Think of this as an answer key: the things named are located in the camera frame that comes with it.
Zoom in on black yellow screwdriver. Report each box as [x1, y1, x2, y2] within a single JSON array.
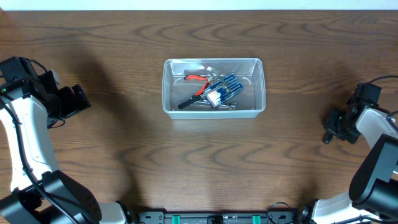
[[322, 132, 333, 144]]

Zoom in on left black cable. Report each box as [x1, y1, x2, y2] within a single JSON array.
[[0, 57, 81, 224]]

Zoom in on red handled pliers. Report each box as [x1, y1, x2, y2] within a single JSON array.
[[183, 74, 215, 97]]

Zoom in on black cable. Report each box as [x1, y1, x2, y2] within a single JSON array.
[[0, 57, 81, 224], [366, 74, 398, 131]]

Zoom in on clear plastic container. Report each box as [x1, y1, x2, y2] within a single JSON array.
[[162, 58, 266, 119]]

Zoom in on right black cable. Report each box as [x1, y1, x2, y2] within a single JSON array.
[[366, 74, 398, 131]]

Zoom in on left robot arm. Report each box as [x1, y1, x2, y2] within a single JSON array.
[[1, 57, 139, 224]]

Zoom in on small claw hammer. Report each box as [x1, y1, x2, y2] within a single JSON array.
[[177, 79, 231, 110]]

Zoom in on blue screwdriver set case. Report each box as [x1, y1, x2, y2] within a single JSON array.
[[205, 73, 244, 108]]

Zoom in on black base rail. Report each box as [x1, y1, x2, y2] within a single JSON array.
[[138, 210, 311, 224]]

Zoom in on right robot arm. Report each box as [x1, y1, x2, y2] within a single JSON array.
[[297, 82, 397, 223]]

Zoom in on silver double ring wrench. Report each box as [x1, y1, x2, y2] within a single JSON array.
[[195, 100, 238, 109]]

